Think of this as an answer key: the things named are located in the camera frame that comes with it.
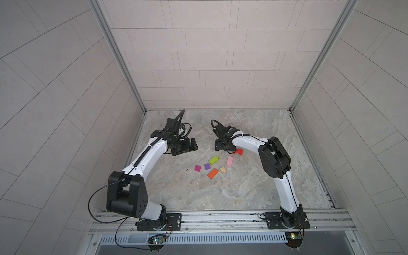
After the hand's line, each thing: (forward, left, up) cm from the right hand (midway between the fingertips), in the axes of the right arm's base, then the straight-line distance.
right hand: (220, 148), depth 99 cm
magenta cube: (-13, +14, +2) cm, 20 cm away
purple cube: (-12, +9, +2) cm, 16 cm away
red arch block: (-7, -10, +6) cm, 13 cm away
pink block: (-11, -4, +4) cm, 12 cm away
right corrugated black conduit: (+5, +2, +21) cm, 21 cm away
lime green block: (-9, +5, +2) cm, 11 cm away
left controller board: (-45, +30, +6) cm, 55 cm away
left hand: (-7, +15, +15) cm, 22 cm away
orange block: (-17, +6, +2) cm, 18 cm away
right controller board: (-48, -28, 0) cm, 55 cm away
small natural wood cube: (-16, +1, +3) cm, 16 cm away
